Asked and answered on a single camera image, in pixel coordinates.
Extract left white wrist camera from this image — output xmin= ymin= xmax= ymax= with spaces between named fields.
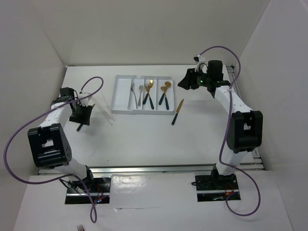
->
xmin=78 ymin=92 xmax=92 ymax=106

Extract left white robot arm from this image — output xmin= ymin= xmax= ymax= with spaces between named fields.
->
xmin=27 ymin=87 xmax=95 ymax=192

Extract purple cable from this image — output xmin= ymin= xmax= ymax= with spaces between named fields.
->
xmin=198 ymin=45 xmax=262 ymax=217
xmin=4 ymin=77 xmax=104 ymax=224

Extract gold spoon green handle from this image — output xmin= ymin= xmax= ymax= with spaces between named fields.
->
xmin=158 ymin=86 xmax=167 ymax=105
xmin=164 ymin=81 xmax=171 ymax=110

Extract fork tines at bottom edge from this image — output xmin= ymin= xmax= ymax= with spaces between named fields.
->
xmin=77 ymin=225 xmax=85 ymax=231

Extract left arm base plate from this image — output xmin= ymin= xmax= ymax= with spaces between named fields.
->
xmin=64 ymin=175 xmax=112 ymax=205

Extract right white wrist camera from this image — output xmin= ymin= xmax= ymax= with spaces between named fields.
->
xmin=193 ymin=54 xmax=207 ymax=72

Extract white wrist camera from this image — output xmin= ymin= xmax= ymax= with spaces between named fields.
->
xmin=78 ymin=92 xmax=92 ymax=106
xmin=193 ymin=54 xmax=207 ymax=72

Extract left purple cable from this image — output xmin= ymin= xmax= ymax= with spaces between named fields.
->
xmin=4 ymin=77 xmax=104 ymax=224

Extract silver fork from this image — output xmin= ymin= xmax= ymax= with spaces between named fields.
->
xmin=130 ymin=82 xmax=138 ymax=109
xmin=138 ymin=85 xmax=143 ymax=107

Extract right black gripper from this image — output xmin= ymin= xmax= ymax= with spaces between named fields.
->
xmin=178 ymin=66 xmax=211 ymax=90

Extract gold fork green handle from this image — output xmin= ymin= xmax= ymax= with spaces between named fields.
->
xmin=147 ymin=92 xmax=154 ymax=110
xmin=142 ymin=79 xmax=154 ymax=104

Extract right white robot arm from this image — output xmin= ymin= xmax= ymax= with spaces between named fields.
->
xmin=178 ymin=55 xmax=263 ymax=190

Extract white divided cutlery tray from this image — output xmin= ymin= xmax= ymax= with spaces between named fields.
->
xmin=111 ymin=75 xmax=175 ymax=115

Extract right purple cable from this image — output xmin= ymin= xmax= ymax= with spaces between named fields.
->
xmin=198 ymin=45 xmax=262 ymax=217

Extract gold knife green handle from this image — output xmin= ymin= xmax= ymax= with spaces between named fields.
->
xmin=171 ymin=99 xmax=184 ymax=125
xmin=77 ymin=104 xmax=95 ymax=131

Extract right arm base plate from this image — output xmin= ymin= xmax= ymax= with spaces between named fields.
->
xmin=191 ymin=175 xmax=241 ymax=202

